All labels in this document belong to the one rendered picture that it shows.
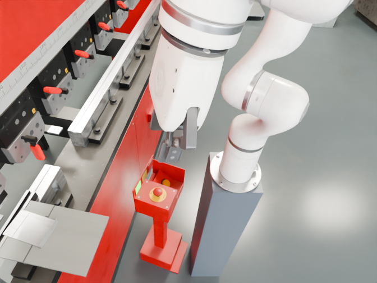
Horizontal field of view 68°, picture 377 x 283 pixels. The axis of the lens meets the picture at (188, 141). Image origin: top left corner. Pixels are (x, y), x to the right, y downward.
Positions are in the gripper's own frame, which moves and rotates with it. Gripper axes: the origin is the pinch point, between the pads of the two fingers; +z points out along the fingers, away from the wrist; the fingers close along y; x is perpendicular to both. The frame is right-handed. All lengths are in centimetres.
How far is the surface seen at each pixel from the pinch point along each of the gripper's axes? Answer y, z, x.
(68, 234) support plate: -15, 59, -14
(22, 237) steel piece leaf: -17, 61, -27
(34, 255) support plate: -11, 61, -23
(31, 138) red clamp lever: -32, 35, -23
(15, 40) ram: -45, 14, -25
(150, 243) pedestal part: -41, 139, 30
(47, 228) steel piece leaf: -18, 60, -20
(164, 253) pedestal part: -33, 138, 36
